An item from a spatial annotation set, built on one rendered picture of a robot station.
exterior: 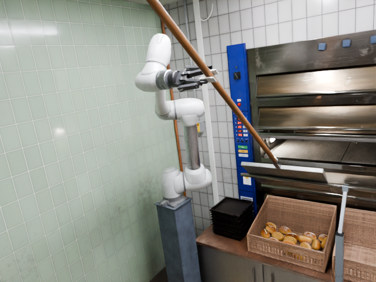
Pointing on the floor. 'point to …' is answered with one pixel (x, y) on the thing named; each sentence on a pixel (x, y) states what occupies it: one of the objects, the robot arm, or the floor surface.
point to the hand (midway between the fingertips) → (208, 75)
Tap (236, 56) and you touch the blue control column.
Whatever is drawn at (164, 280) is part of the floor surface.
